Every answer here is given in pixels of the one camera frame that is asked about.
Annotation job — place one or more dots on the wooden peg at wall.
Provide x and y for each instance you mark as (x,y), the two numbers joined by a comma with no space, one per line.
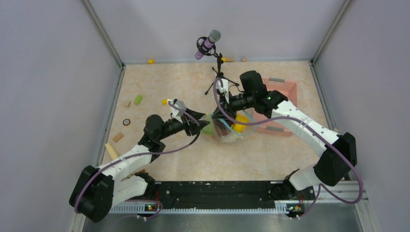
(224,59)

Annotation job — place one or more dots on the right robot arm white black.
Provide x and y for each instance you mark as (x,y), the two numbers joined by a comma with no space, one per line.
(336,152)

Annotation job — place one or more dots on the green toy block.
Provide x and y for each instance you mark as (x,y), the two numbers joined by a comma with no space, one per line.
(138,99)

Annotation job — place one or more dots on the pink plastic perforated basket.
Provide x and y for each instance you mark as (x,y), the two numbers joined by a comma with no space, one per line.
(287,88)

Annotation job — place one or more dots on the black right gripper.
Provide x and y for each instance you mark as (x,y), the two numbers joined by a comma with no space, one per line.
(218,114)

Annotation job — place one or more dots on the wooden cylinder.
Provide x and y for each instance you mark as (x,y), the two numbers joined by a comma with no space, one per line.
(111,151)

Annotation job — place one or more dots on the small wooden cube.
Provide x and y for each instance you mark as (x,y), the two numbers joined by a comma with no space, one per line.
(127,104)

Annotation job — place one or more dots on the clear zip bag blue zipper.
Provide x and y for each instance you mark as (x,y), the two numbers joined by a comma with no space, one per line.
(224,127)

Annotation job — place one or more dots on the round green fruit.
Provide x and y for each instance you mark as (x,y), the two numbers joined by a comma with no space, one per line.
(209,130)

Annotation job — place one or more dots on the grey purple microphone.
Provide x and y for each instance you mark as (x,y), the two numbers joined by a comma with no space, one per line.
(206,45)

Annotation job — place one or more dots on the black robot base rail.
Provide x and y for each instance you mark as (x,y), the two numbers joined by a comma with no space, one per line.
(230,195)

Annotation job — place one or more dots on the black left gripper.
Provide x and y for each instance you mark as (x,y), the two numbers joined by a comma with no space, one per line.
(194,127)

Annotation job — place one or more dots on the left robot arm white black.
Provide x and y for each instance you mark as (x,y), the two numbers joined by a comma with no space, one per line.
(100,188)

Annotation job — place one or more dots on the white garlic bulb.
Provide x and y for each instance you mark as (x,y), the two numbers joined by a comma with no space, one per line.
(230,138)

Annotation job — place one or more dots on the brown ring toy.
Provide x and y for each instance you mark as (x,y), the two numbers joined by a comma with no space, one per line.
(126,122)

